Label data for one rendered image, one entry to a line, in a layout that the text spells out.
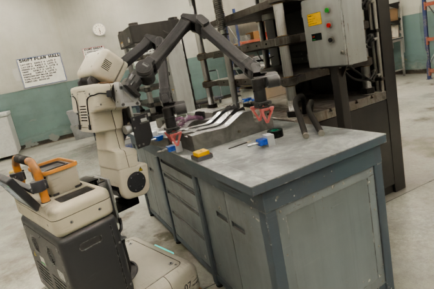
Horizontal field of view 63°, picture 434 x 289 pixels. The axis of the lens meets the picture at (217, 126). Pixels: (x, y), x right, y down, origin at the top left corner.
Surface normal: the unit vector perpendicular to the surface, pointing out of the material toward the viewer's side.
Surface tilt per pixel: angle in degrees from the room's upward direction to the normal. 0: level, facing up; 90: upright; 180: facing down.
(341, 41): 90
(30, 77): 90
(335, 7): 90
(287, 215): 90
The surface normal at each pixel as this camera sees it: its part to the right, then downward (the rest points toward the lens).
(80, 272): 0.69, 0.01
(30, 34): 0.42, 0.10
